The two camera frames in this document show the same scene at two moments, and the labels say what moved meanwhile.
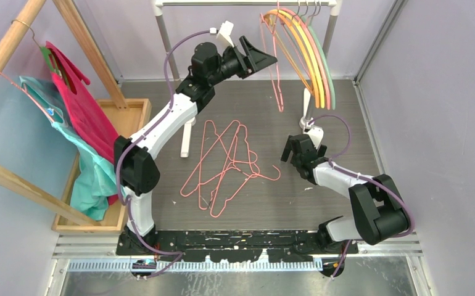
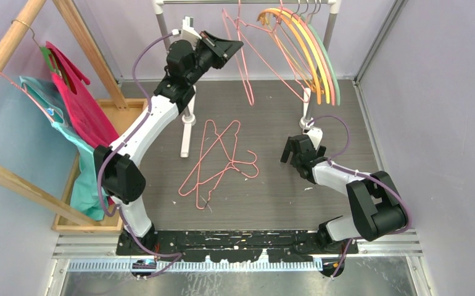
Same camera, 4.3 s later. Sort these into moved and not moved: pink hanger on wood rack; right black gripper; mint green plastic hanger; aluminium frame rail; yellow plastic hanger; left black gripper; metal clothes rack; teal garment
Moved: mint green plastic hanger; yellow plastic hanger; left black gripper
Not moved: metal clothes rack; teal garment; aluminium frame rail; pink hanger on wood rack; right black gripper
